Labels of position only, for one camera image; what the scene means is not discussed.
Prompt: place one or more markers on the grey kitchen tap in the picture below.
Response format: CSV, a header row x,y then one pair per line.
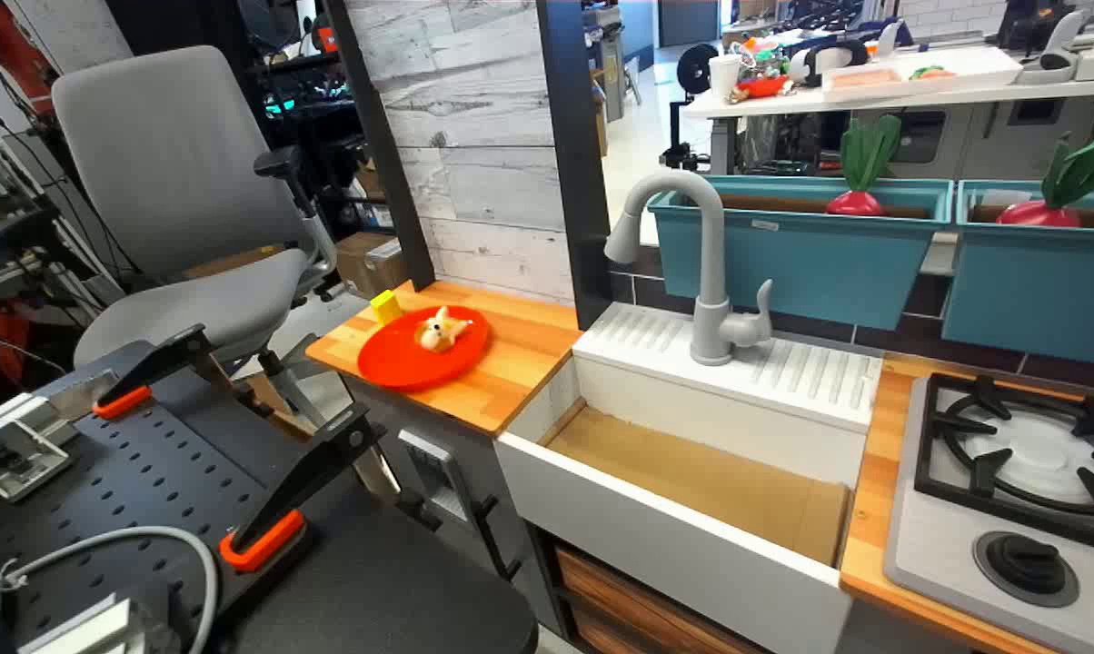
x,y
712,268

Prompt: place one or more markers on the wooden counter with plate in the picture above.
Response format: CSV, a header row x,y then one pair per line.
x,y
515,351

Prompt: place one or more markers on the cream toy animal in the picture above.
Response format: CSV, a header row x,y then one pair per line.
x,y
441,327

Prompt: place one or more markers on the red round plate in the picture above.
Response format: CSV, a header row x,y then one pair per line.
x,y
411,358

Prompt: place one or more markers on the yellow block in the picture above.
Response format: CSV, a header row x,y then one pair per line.
x,y
385,302

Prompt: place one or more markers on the cardboard box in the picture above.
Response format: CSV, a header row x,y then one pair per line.
x,y
368,260

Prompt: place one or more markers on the white toy sink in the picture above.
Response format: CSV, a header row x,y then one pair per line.
x,y
674,550

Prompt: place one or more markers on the long teal planter box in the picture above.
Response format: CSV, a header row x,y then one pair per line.
x,y
800,260

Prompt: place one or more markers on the wooden drawer front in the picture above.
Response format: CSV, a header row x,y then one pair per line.
x,y
624,610

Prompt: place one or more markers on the white cup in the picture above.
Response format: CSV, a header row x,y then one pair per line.
x,y
723,74

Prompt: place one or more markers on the red bowl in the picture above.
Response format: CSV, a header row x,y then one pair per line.
x,y
762,85

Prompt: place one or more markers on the toy radish with green leaves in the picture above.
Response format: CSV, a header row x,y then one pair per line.
x,y
865,151
1077,167

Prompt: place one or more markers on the wooden counter around stove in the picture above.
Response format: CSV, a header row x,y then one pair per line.
x,y
875,510

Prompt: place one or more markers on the grey office chair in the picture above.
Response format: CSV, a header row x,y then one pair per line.
x,y
168,167

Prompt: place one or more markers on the black stove grate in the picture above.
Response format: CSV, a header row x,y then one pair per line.
x,y
930,466

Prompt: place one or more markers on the white background table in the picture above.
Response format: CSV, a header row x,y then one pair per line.
x,y
886,96

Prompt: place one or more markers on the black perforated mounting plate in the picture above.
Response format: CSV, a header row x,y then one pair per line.
x,y
122,472

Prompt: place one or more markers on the grey toy stove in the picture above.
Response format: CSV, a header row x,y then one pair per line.
x,y
930,557

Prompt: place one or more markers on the black stove knob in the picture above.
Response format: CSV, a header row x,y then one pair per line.
x,y
1027,566

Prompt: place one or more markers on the silver metal box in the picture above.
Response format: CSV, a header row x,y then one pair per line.
x,y
12,459

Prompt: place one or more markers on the black upright post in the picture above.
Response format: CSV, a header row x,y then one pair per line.
x,y
571,156

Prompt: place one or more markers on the black slanted post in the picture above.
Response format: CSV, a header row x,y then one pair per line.
x,y
384,145

